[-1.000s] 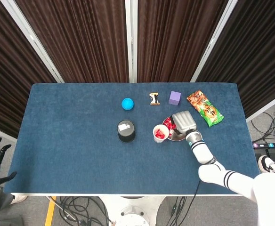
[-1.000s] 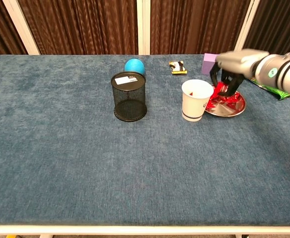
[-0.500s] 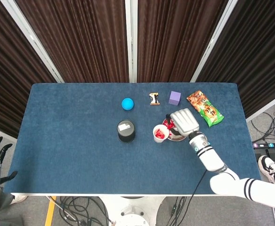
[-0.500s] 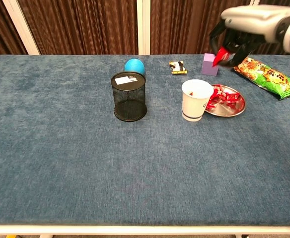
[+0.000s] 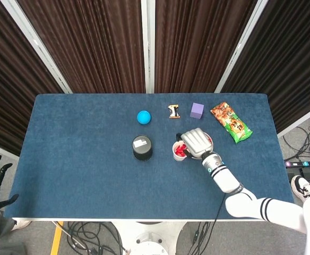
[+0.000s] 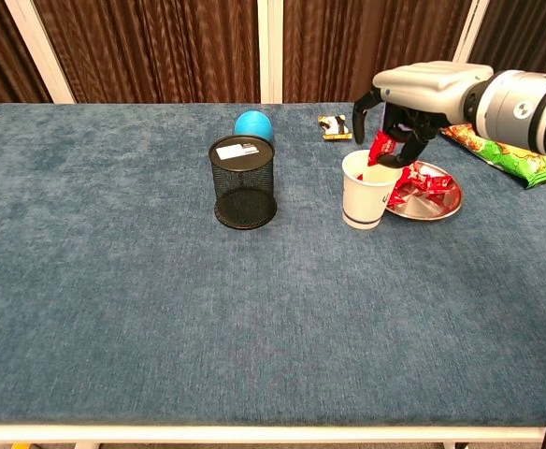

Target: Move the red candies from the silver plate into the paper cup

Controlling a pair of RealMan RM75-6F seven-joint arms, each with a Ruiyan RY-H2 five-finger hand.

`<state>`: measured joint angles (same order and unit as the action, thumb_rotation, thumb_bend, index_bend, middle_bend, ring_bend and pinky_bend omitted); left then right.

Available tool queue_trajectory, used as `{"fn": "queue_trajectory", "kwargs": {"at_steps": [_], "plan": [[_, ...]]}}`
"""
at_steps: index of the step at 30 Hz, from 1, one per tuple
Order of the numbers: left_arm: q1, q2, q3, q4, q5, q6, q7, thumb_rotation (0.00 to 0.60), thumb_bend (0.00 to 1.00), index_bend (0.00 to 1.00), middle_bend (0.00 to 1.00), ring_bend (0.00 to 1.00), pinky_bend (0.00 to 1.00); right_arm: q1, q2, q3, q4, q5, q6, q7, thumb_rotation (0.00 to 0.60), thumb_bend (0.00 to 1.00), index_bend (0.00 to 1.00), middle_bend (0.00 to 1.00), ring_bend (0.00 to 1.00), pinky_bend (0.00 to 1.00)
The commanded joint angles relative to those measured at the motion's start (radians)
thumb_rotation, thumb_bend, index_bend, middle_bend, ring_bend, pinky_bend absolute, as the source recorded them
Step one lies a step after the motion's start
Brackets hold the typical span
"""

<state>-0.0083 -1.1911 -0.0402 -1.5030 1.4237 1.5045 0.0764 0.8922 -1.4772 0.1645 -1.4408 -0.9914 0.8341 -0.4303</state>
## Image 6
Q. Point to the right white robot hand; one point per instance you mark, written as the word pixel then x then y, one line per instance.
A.
pixel 432 84

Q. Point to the red snack packet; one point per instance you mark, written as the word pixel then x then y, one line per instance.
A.
pixel 383 145

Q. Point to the red candies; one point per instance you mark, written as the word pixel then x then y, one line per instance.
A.
pixel 418 182

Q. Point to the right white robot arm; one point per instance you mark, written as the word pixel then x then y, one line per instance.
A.
pixel 525 112

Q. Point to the white paper cup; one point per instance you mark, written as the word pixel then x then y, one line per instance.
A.
pixel 362 201

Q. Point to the green orange snack bag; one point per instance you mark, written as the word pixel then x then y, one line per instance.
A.
pixel 521 161

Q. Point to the round steel plate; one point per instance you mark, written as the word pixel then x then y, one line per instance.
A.
pixel 427 206

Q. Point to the blue ball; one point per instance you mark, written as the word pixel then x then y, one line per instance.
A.
pixel 254 124

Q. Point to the black mesh pen holder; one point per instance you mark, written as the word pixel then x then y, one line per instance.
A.
pixel 242 187

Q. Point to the blue table cloth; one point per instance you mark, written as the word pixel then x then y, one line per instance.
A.
pixel 161 304

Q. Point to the white table frame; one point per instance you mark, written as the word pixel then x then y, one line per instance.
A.
pixel 254 434

